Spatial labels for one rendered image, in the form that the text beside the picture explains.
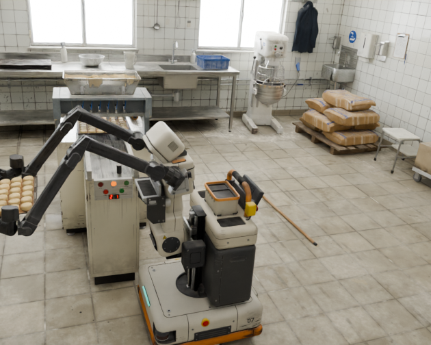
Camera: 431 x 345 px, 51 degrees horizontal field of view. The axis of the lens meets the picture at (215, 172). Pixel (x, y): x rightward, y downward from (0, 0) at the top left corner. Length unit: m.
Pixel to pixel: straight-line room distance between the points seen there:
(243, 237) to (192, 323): 0.58
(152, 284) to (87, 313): 0.50
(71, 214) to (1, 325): 1.06
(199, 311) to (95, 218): 0.93
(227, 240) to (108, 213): 0.94
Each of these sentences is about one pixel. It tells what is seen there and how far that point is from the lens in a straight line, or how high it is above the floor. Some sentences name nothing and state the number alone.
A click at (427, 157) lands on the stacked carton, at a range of 5.65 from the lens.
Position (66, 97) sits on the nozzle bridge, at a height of 1.18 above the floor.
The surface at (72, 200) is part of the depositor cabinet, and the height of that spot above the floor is 0.35.
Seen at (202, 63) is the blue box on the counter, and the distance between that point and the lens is 6.40.
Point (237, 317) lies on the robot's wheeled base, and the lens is 2.76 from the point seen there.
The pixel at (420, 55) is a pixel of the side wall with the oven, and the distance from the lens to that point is 6.47.
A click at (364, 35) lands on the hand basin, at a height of 1.43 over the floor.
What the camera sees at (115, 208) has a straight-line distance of 3.03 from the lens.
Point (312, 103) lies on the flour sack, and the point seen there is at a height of 0.49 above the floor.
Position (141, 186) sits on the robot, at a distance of 2.48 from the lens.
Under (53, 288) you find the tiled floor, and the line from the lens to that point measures 3.40.
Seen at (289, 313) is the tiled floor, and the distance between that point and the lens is 3.23.
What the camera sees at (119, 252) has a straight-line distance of 3.21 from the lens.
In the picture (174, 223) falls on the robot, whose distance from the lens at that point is 2.48.
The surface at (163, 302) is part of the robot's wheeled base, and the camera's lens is 2.77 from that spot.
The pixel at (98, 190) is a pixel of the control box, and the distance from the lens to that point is 2.93.
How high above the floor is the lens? 2.05
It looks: 23 degrees down
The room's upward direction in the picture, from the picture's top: 4 degrees clockwise
